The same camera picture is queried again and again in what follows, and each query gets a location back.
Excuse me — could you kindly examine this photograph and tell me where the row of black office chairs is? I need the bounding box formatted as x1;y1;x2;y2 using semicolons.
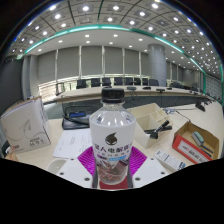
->
75;77;160;90

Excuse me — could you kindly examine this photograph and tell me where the small white rectangular box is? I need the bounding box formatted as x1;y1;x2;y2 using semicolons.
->
154;149;187;172

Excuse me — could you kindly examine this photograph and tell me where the white copy paper carton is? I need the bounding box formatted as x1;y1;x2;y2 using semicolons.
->
0;96;53;155

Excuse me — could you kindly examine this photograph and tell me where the beige divided organizer box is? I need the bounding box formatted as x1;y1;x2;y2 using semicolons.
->
128;102;174;149

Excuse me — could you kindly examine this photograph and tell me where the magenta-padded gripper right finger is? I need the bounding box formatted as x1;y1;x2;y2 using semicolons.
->
127;145;168;189

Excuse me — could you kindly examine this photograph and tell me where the black marker pen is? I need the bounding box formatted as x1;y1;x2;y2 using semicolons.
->
149;119;171;140

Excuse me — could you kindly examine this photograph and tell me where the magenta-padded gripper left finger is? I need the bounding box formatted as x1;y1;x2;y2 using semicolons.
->
56;145;98;190

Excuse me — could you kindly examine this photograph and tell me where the white printed paper sheet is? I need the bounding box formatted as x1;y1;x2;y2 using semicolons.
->
52;128;94;159

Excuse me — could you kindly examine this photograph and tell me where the group of ceiling lights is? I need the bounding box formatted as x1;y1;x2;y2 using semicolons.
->
9;0;224;73

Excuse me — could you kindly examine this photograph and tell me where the red-edged open cardboard box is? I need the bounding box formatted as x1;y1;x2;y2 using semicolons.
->
172;120;221;165

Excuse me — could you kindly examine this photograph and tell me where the clear black-capped drink bottle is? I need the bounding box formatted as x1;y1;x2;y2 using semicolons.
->
88;87;137;186

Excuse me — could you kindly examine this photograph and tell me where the black desk conference console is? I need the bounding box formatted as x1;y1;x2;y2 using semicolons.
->
61;105;92;131

